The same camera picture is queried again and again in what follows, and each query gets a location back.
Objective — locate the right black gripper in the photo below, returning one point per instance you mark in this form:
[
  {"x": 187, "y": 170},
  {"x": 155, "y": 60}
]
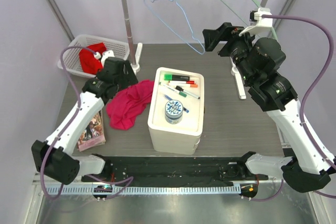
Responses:
[{"x": 212, "y": 37}]

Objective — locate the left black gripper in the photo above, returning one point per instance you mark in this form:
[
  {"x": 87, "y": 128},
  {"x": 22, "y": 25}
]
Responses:
[{"x": 128, "y": 78}]

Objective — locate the pink t shirt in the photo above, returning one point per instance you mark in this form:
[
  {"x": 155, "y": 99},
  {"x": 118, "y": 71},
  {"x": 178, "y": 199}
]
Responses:
[{"x": 127, "y": 104}]

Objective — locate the red t shirt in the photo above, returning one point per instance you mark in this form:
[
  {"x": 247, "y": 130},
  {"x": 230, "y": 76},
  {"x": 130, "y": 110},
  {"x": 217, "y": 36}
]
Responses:
[{"x": 88, "y": 62}]

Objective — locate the blue wire hanger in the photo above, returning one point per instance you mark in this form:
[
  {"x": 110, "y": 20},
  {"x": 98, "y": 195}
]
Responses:
[{"x": 185, "y": 17}]

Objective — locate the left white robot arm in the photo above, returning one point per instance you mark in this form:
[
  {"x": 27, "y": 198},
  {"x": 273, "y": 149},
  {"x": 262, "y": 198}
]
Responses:
[{"x": 53, "y": 156}]

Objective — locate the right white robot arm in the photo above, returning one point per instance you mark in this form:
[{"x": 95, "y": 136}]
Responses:
[{"x": 257, "y": 61}]

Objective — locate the green capped white marker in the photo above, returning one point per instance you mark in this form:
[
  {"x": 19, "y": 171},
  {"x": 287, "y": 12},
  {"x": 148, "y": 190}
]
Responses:
[{"x": 180, "y": 90}]

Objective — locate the green highlighter marker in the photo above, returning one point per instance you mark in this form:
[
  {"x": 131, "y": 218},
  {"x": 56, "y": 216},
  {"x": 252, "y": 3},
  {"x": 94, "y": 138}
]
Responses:
[{"x": 174, "y": 77}]

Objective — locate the blue ballpoint pen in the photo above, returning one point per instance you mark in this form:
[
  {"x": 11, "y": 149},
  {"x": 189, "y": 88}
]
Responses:
[{"x": 168, "y": 98}]

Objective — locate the red whiteboard marker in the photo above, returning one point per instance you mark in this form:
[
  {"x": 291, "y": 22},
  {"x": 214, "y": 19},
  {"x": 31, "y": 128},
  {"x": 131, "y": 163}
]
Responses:
[{"x": 182, "y": 82}]

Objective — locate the blue patterned round tin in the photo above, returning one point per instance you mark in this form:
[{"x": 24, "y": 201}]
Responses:
[{"x": 173, "y": 111}]

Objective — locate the white foam box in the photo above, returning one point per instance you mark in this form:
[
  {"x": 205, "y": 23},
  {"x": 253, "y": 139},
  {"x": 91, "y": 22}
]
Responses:
[{"x": 184, "y": 137}]

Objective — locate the pink illustrated book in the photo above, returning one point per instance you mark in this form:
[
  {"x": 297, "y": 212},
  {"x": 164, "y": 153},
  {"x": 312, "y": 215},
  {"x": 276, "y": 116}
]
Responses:
[{"x": 93, "y": 135}]

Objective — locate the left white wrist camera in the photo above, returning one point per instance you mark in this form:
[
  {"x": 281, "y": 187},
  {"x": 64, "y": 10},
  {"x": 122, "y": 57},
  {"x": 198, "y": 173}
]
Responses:
[{"x": 102, "y": 57}]

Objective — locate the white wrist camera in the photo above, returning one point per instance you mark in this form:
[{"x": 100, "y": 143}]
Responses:
[
  {"x": 259, "y": 24},
  {"x": 102, "y": 57}
]

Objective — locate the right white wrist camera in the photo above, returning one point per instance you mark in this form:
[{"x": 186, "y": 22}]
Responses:
[{"x": 259, "y": 24}]

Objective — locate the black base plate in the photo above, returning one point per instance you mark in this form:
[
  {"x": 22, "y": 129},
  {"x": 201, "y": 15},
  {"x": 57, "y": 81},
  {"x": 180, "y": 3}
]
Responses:
[{"x": 160, "y": 171}]

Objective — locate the white slotted cable duct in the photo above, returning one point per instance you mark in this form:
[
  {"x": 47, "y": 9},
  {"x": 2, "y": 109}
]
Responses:
[{"x": 96, "y": 189}]

